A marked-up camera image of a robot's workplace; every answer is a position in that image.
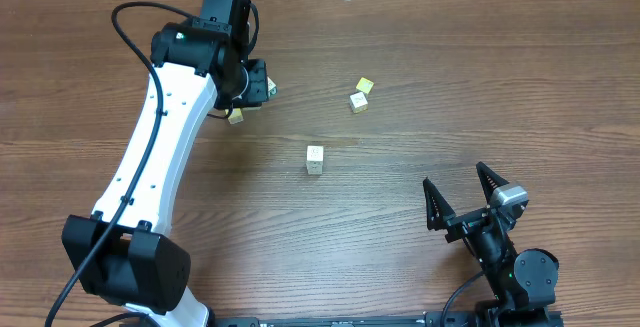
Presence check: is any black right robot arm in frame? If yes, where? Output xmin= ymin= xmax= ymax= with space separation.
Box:
xmin=423 ymin=162 xmax=563 ymax=326

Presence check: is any scissors picture wooden block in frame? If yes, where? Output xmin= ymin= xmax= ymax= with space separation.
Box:
xmin=349 ymin=91 xmax=368 ymax=114

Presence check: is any letter B wooden block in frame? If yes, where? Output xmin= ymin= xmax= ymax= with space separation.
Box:
xmin=306 ymin=161 xmax=323 ymax=175

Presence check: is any letter A wooden block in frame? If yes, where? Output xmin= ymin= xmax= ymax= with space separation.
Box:
xmin=267 ymin=77 xmax=278 ymax=97

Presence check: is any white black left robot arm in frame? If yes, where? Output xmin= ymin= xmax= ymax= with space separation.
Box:
xmin=61 ymin=0 xmax=270 ymax=326

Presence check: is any red letter wooden block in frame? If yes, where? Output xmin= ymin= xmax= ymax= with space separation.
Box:
xmin=306 ymin=145 xmax=324 ymax=163

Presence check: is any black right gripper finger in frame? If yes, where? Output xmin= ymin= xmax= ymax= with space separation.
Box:
xmin=423 ymin=178 xmax=456 ymax=230
xmin=476 ymin=162 xmax=509 ymax=205

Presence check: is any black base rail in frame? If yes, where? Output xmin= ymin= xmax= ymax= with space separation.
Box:
xmin=119 ymin=309 xmax=565 ymax=327

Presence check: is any yellow topped acorn block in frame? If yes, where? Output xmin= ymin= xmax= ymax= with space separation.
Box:
xmin=356 ymin=77 xmax=374 ymax=95

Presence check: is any yellow block far left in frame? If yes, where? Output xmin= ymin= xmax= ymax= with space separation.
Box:
xmin=228 ymin=108 xmax=244 ymax=125

